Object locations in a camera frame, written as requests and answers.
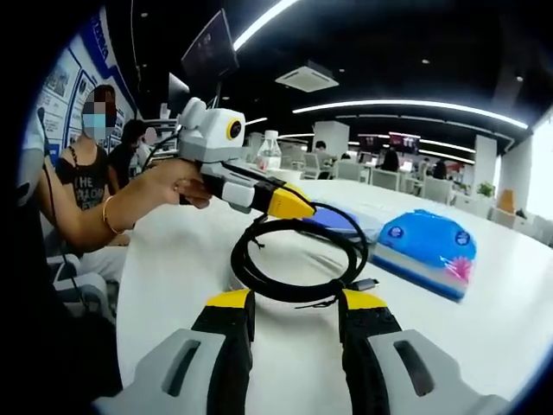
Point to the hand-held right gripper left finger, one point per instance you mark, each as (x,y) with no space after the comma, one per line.
(224,346)

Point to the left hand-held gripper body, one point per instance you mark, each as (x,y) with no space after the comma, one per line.
(211,134)

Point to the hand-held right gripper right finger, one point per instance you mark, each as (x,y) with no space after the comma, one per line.
(367,354)

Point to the clear plastic bottle item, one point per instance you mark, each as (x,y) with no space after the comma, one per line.
(268,153)

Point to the clear pouch with blue disc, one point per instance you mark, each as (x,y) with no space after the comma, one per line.
(332,220)

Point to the blue tissue pack item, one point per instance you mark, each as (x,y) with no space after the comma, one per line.
(423,246)

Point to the person's left hand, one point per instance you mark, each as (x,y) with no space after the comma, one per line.
(173,183)

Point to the ceiling-hung dark monitor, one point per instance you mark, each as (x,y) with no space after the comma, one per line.
(209,47)

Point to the white table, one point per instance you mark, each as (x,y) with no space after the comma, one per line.
(173,259)

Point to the ceiling air vent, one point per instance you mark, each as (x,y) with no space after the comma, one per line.
(307,77)

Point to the row of white office chairs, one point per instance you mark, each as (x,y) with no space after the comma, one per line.
(380,179)

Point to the long ceiling light strip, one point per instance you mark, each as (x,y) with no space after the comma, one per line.
(263,23)
(410,106)

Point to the person's dark clothing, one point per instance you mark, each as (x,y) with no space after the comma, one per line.
(52,337)

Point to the white worn device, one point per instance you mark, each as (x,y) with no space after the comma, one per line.
(31,164)

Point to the green potted plant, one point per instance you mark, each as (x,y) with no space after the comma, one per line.
(486,189)

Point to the orange box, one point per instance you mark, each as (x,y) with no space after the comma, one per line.
(506,202)

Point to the bright window with blinds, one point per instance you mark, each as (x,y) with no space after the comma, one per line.
(543,173)

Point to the wall screen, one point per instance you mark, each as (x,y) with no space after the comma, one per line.
(405,140)

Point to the blue and white wall poster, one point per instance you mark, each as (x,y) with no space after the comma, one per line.
(60,82)

